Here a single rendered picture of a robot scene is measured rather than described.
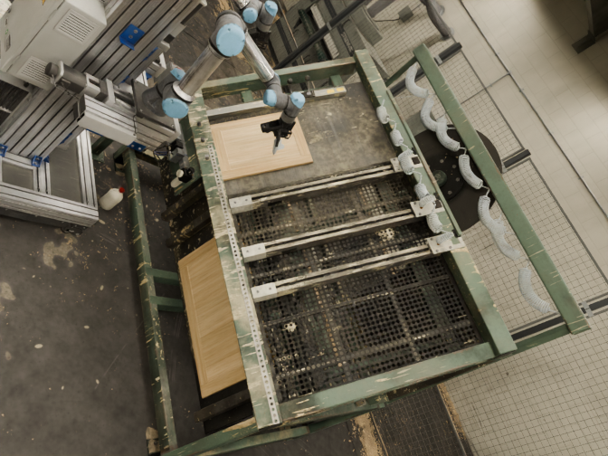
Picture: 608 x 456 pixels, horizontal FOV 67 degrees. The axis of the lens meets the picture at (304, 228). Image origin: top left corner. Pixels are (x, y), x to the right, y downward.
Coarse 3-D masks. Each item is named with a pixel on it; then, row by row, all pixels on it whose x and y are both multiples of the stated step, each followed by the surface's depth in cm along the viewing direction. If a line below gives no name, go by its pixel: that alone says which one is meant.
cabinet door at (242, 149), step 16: (224, 128) 294; (240, 128) 295; (256, 128) 296; (224, 144) 289; (240, 144) 289; (256, 144) 290; (272, 144) 291; (288, 144) 291; (304, 144) 291; (224, 160) 282; (240, 160) 283; (256, 160) 284; (272, 160) 284; (288, 160) 285; (304, 160) 285; (224, 176) 277; (240, 176) 278
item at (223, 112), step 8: (336, 88) 313; (344, 88) 314; (320, 96) 310; (328, 96) 312; (336, 96) 314; (248, 104) 302; (256, 104) 303; (264, 104) 303; (208, 112) 297; (216, 112) 298; (224, 112) 298; (232, 112) 299; (240, 112) 302; (248, 112) 304
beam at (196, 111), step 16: (192, 112) 296; (192, 128) 289; (208, 128) 290; (208, 144) 284; (208, 176) 272; (208, 192) 267; (224, 192) 268; (224, 224) 257; (224, 240) 253; (224, 256) 248; (240, 256) 249; (224, 272) 244; (240, 272) 244; (240, 288) 240; (240, 304) 236; (240, 320) 232; (256, 320) 232; (240, 336) 228; (256, 336) 228; (256, 368) 221; (256, 384) 217; (272, 384) 218; (256, 400) 214; (256, 416) 211
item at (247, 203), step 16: (336, 176) 274; (352, 176) 276; (368, 176) 275; (384, 176) 279; (400, 176) 284; (272, 192) 267; (288, 192) 270; (304, 192) 268; (320, 192) 273; (240, 208) 263; (256, 208) 268
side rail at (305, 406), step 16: (464, 352) 229; (480, 352) 230; (400, 368) 224; (416, 368) 224; (432, 368) 225; (448, 368) 225; (352, 384) 219; (368, 384) 220; (384, 384) 220; (400, 384) 220; (304, 400) 215; (320, 400) 215; (336, 400) 216; (352, 400) 216; (288, 416) 211; (304, 416) 221
